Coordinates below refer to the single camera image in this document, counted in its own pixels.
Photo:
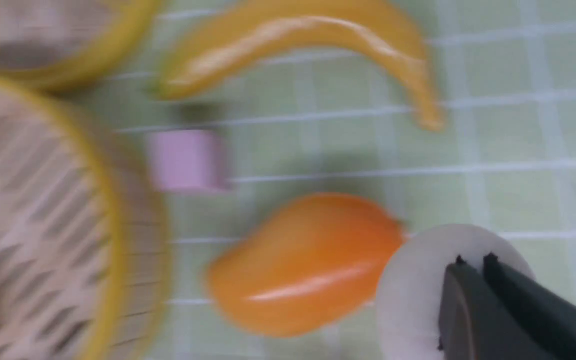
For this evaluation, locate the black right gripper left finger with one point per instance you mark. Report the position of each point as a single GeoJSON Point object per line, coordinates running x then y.
{"type": "Point", "coordinates": [475, 325]}

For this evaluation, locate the pink foam cube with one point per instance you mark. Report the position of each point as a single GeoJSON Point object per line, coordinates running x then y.
{"type": "Point", "coordinates": [187, 161]}

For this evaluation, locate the bamboo steamer lid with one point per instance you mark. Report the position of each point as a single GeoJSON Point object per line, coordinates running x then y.
{"type": "Point", "coordinates": [61, 45]}

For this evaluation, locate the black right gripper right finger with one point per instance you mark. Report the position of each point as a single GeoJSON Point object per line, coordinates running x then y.
{"type": "Point", "coordinates": [548, 319]}

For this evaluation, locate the orange toy mango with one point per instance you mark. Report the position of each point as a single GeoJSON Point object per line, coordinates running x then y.
{"type": "Point", "coordinates": [313, 261]}

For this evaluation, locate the yellow toy banana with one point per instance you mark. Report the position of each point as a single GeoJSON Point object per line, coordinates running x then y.
{"type": "Point", "coordinates": [251, 30]}

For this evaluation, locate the white bun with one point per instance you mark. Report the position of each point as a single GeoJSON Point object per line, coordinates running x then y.
{"type": "Point", "coordinates": [409, 292]}

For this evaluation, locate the bamboo steamer tray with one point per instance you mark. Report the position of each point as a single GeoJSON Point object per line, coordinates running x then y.
{"type": "Point", "coordinates": [84, 237]}

